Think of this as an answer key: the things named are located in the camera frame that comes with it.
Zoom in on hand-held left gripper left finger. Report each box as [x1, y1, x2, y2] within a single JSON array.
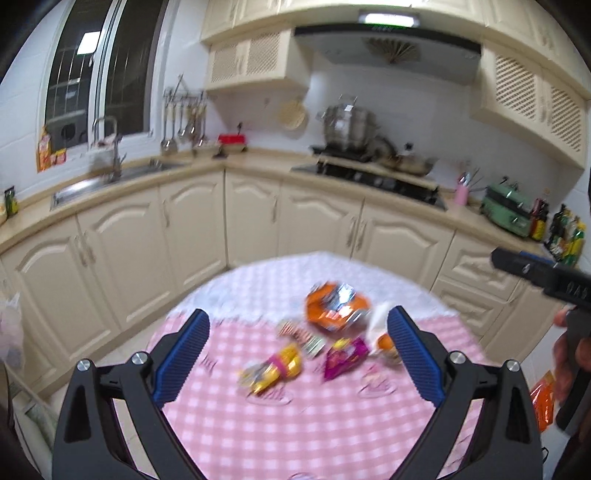
[[53, 308, 211, 480]]

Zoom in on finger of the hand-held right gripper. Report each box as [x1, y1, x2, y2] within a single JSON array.
[[491, 247, 556, 289], [517, 250, 557, 265]]

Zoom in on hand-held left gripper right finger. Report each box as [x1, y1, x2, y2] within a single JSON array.
[[387, 305, 543, 480]]

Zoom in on purple snack packet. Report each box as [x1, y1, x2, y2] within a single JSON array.
[[323, 337, 370, 381]]

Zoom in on yellow snack packet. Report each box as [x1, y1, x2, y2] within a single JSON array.
[[239, 342, 304, 397]]

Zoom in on striped small wrapper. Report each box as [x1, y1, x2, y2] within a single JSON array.
[[277, 320, 308, 341]]

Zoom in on person's right hand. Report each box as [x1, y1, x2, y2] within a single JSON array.
[[553, 308, 574, 408]]

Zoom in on dark sauce bottle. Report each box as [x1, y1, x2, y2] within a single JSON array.
[[530, 198, 550, 243]]

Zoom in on dark green bottle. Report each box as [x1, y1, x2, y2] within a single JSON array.
[[550, 205, 567, 251]]

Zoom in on yellow label bottle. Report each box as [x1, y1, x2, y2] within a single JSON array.
[[566, 219, 586, 267]]

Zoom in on green electric cooker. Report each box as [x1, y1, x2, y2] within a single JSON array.
[[480, 182, 541, 238]]

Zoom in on bundle of chopsticks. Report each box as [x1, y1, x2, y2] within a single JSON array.
[[457, 168, 485, 191]]

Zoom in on orange plastic bag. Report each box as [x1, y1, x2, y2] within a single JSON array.
[[531, 371, 556, 432]]

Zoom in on cream lower cabinets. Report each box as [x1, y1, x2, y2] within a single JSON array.
[[0, 168, 573, 393]]

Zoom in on cream cabinets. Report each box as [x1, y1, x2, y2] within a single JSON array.
[[0, 168, 573, 393], [201, 0, 591, 100]]

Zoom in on round table with pink checkered cloth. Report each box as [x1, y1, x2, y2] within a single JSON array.
[[113, 250, 490, 480]]

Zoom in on large lattice door cabinet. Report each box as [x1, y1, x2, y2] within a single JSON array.
[[471, 39, 591, 169]]

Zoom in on black gas stove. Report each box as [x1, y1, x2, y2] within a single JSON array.
[[291, 164, 448, 212]]

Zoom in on clear hanging plastic bag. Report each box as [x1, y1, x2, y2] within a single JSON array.
[[0, 291, 26, 370]]

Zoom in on steel double sink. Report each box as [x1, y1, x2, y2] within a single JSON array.
[[50, 157, 190, 210]]

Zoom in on steel kitchen faucet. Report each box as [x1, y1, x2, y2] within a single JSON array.
[[91, 116, 127, 183]]

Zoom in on black induction cooker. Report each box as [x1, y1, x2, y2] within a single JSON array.
[[309, 144, 375, 163]]

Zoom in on row of hanging utensils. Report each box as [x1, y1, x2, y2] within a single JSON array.
[[159, 99, 208, 153]]

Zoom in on steel steamer pot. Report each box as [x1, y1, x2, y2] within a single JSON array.
[[318, 95, 380, 151]]

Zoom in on red bowl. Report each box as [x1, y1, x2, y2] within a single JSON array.
[[217, 134, 249, 153]]

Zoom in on cream upper cabinets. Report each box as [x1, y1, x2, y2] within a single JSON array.
[[201, 0, 591, 100]]

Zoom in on yellow dish soap bottle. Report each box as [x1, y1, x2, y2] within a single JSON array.
[[37, 126, 52, 174]]

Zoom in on range hood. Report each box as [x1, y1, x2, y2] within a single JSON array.
[[294, 8, 482, 85]]

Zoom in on cream round strainer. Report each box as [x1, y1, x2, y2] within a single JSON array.
[[278, 98, 308, 131]]

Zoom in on sliding window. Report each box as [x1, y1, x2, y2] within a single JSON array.
[[44, 0, 169, 139]]

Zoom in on small lattice door cabinet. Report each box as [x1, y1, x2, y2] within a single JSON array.
[[204, 28, 311, 93]]

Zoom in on black wall utensil rack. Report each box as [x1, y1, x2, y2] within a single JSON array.
[[164, 90, 208, 105]]

